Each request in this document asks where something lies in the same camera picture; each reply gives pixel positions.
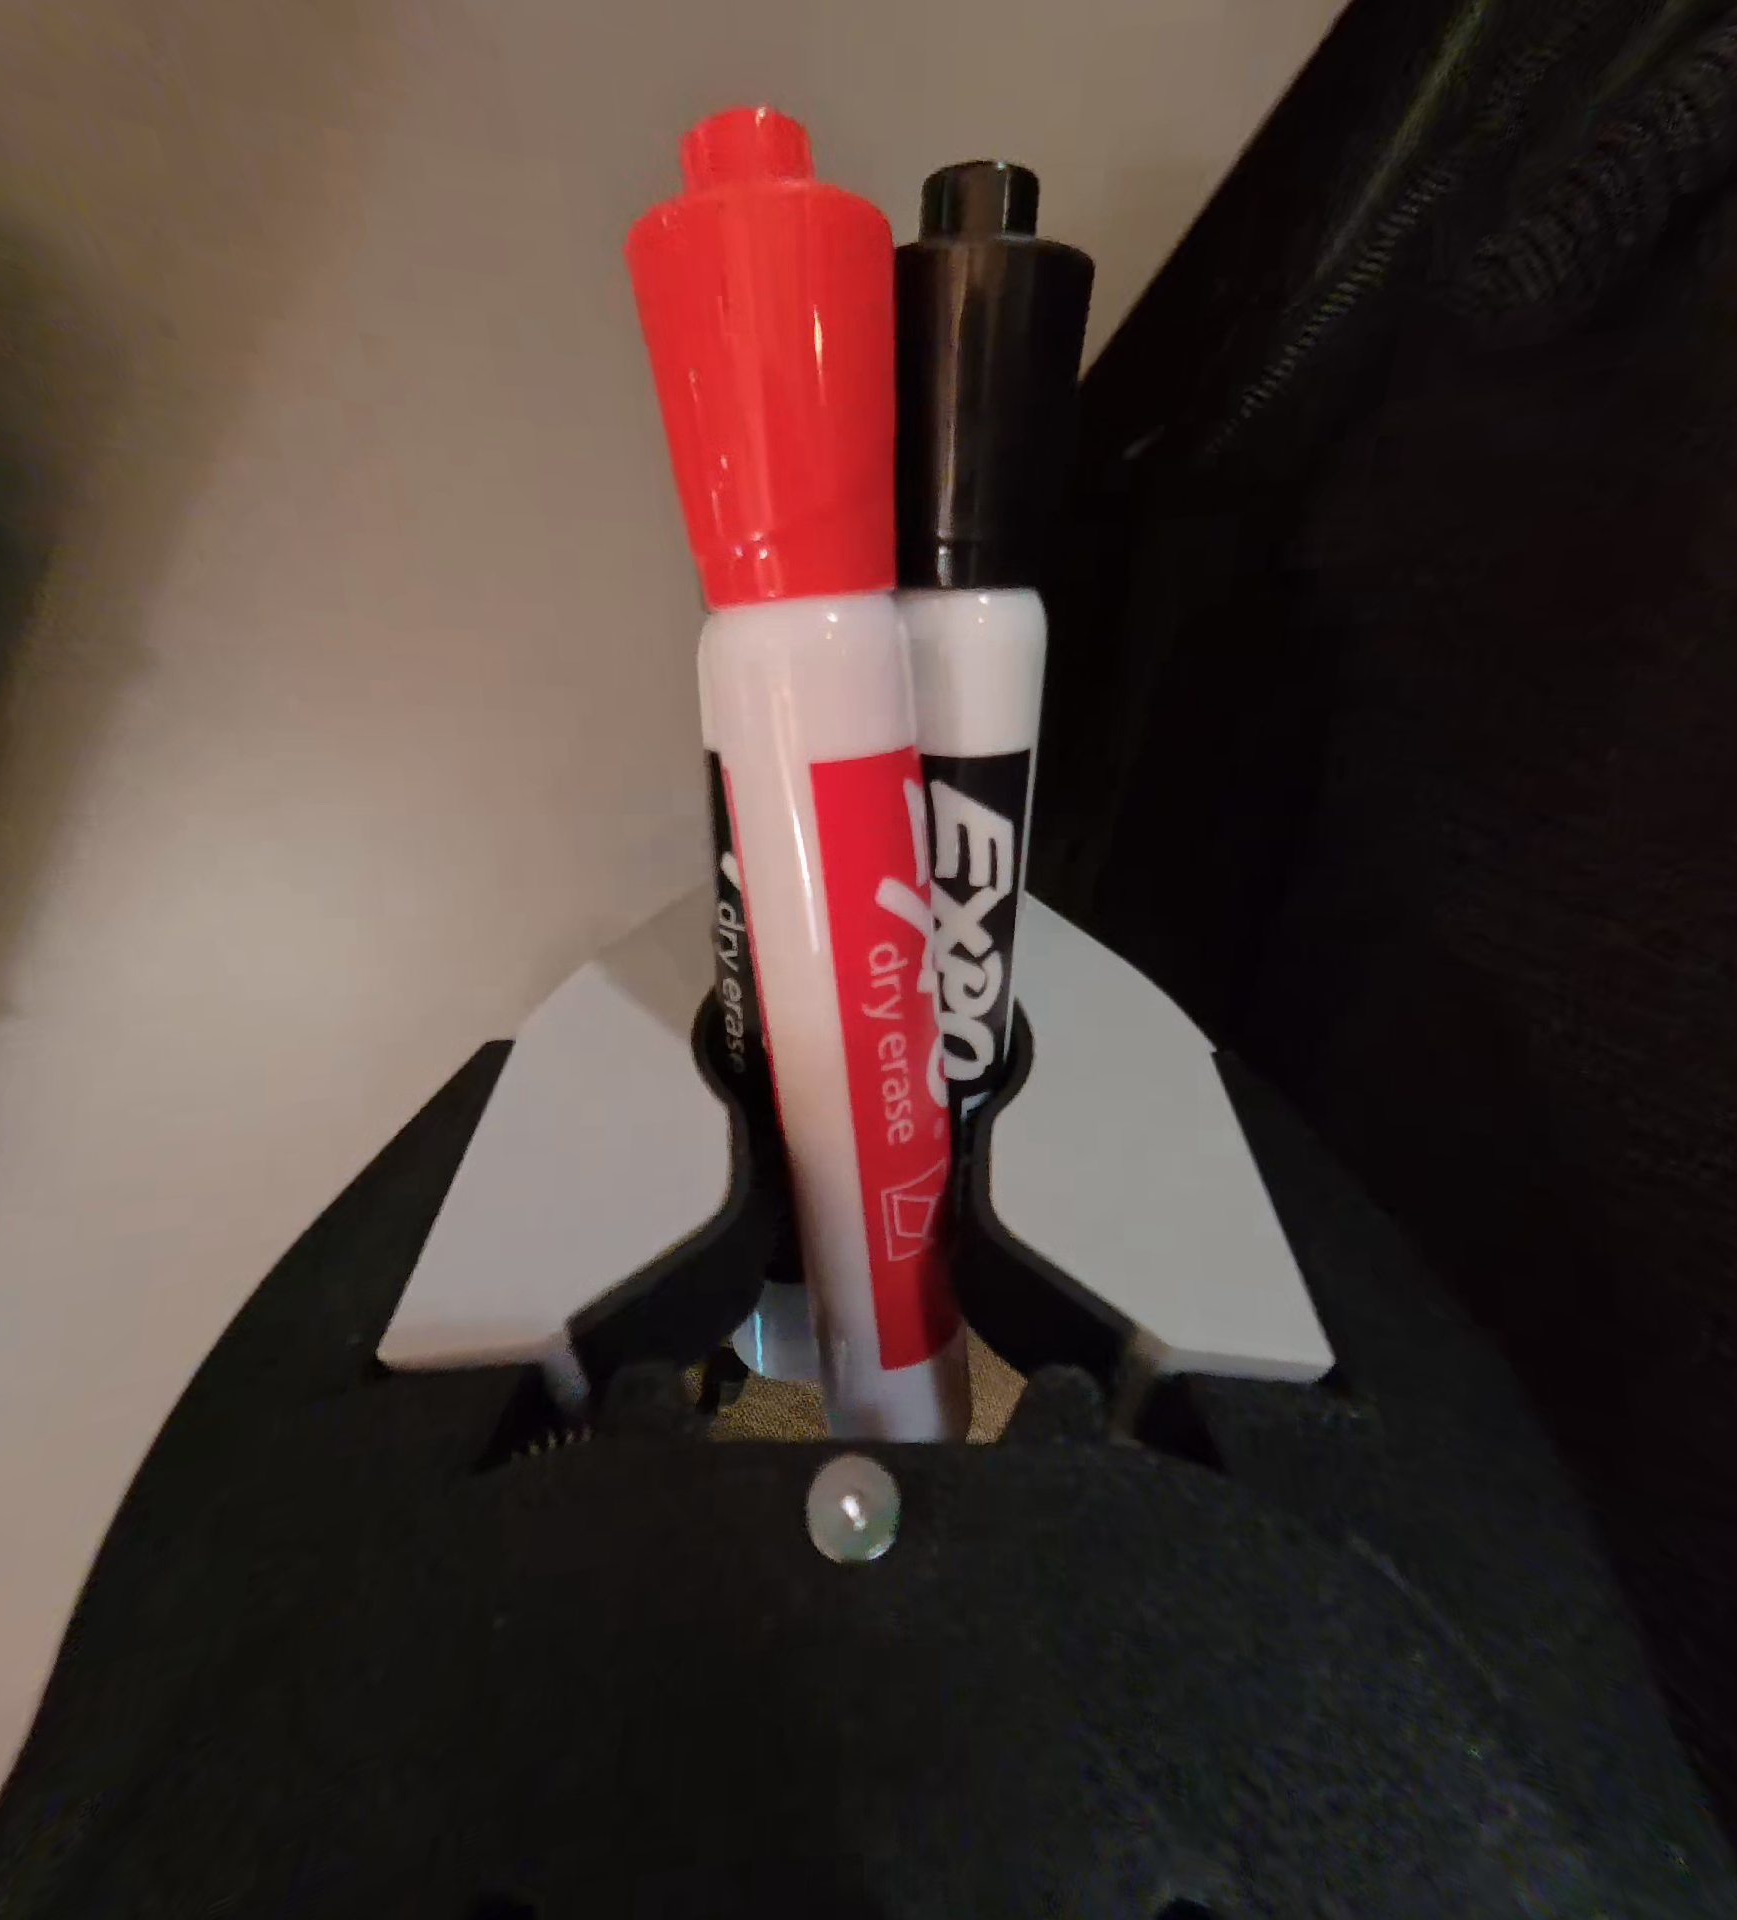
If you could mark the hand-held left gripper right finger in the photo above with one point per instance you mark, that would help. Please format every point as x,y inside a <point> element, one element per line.
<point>1153,1200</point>

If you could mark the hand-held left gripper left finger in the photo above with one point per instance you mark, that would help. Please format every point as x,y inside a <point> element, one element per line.
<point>552,1170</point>

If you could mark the black dry erase marker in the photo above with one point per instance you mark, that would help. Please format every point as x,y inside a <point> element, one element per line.
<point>740,975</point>
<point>988,451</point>

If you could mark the red dry erase marker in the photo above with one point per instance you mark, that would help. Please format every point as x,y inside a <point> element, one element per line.
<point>793,451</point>

